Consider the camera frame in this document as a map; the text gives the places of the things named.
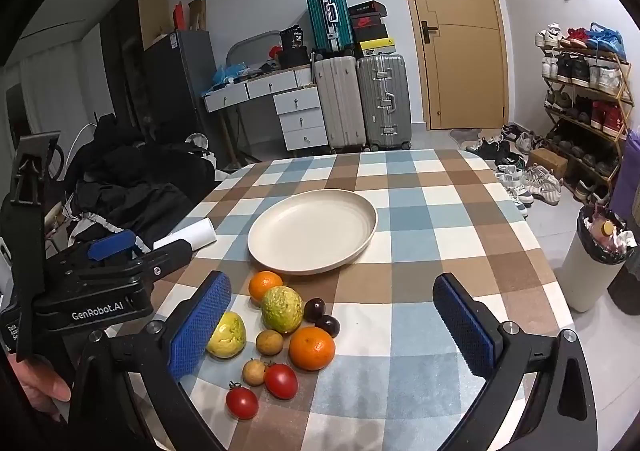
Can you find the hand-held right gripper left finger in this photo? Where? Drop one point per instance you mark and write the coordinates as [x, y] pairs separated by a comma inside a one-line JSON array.
[[200, 326]]

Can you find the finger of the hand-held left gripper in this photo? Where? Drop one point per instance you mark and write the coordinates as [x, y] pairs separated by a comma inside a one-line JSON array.
[[112, 246], [167, 256]]

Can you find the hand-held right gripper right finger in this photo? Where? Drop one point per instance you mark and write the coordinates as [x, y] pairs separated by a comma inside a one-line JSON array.
[[465, 326]]

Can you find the yellow guava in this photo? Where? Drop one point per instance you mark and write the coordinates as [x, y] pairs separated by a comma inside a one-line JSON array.
[[230, 336]]

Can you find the small brown kiwi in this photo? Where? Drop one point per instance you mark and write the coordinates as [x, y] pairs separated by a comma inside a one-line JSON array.
[[253, 372]]

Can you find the large brown longan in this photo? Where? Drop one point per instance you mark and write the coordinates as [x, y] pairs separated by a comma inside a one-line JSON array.
[[270, 342]]

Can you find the green guava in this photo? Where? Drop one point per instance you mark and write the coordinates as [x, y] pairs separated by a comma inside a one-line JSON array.
[[282, 309]]

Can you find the red tomato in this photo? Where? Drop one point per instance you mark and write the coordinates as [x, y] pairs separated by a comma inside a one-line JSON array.
[[281, 381], [242, 402]]

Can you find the orange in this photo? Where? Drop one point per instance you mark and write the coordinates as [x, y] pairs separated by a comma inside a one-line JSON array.
[[265, 287], [311, 348]]

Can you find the cream round plate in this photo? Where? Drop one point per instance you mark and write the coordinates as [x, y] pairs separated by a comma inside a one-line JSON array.
[[310, 231]]

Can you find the person's left hand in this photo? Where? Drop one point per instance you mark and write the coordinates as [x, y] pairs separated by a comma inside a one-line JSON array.
[[40, 383]]

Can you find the white paper towel roll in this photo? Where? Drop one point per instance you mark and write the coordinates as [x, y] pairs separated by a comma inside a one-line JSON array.
[[192, 233]]

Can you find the pile of dark clothes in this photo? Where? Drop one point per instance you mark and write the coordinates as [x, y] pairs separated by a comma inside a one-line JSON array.
[[130, 191]]

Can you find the dark plum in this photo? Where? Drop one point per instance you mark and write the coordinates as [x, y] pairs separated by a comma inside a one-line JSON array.
[[328, 326], [315, 309]]

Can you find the white trash bin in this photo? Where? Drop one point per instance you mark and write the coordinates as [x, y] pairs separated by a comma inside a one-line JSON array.
[[590, 281]]

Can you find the pile of sneakers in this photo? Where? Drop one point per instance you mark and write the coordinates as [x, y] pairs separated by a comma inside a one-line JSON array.
[[530, 181]]

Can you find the dark grey refrigerator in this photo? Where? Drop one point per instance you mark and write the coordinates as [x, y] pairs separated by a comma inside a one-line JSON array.
[[175, 81]]

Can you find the brown cardboard box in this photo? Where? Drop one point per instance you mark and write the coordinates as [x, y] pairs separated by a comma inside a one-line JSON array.
[[547, 162]]

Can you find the white desk with drawers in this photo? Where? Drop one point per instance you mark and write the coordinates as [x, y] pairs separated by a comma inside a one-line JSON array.
[[300, 121]]

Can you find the grey door mat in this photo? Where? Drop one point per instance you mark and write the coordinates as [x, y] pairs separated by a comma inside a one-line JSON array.
[[465, 136]]

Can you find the dark wooden wardrobe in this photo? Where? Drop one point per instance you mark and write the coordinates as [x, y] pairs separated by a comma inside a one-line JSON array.
[[120, 56]]

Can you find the blue plastic bag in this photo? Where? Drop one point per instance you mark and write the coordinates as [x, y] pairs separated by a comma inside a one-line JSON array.
[[229, 73]]

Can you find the purple bag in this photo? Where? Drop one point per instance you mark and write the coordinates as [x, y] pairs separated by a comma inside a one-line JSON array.
[[627, 176]]

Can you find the beige suitcase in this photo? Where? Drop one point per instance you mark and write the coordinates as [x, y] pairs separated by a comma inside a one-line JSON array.
[[340, 101]]

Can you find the red folded paper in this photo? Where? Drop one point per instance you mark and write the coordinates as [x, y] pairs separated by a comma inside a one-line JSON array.
[[179, 17]]

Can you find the grey suitcase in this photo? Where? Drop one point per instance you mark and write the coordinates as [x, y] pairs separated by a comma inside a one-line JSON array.
[[382, 101]]

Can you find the flat cardboard piece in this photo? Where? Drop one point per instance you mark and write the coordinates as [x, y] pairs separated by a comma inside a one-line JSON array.
[[197, 15]]

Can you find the black printed box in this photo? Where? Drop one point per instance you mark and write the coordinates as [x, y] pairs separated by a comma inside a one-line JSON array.
[[292, 37]]

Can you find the tan wooden door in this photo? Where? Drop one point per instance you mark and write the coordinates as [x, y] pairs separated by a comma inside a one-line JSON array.
[[450, 56]]

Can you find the wooden shoe rack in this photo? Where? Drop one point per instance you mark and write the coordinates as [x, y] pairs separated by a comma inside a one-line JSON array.
[[620, 101]]

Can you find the shoe rack with shoes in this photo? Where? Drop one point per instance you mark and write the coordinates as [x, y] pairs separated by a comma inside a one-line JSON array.
[[575, 71]]

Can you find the teal suitcase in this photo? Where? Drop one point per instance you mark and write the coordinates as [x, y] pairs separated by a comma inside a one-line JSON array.
[[325, 16]]

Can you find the black yellow shoe box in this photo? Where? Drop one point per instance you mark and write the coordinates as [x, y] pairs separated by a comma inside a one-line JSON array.
[[376, 47]]

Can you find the black red shoe box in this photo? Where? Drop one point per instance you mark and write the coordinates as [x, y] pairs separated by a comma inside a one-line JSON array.
[[369, 20]]

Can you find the grey arched frame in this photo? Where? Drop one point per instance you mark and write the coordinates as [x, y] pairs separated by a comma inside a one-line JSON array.
[[240, 46]]

